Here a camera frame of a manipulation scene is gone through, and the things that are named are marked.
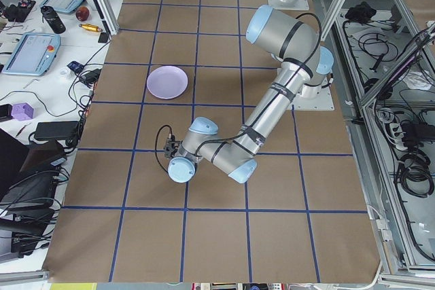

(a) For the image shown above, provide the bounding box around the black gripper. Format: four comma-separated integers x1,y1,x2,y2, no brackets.
163,138,182,158

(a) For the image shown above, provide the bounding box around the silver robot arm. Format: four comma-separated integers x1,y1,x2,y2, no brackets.
167,5,334,183

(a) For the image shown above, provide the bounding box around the lilac plate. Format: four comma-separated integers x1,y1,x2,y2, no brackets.
146,66,188,100

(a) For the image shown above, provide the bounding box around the black power adapter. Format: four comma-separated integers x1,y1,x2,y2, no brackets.
33,121,78,141

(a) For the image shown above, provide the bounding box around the gold metal cylinder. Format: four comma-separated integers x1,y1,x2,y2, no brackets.
79,24,103,33

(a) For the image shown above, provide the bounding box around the purple plastic block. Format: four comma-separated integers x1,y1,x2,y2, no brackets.
11,103,34,121

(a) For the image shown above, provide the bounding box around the red apple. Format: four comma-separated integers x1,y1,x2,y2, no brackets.
75,6,90,22

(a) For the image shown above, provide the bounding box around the blue teach pendant near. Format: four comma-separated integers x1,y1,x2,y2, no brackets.
2,33,61,76

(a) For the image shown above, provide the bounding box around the black water bottle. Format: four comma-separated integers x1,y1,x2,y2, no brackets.
40,5,66,34

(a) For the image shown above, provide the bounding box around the white power strip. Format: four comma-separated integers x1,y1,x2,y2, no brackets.
388,122,407,151

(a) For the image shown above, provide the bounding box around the black cloth bundle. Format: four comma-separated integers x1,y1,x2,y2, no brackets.
345,1,377,24

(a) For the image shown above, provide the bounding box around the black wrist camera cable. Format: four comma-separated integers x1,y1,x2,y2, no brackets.
154,124,175,173

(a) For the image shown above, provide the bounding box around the aluminium cable tray frame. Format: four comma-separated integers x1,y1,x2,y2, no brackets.
321,0,434,289

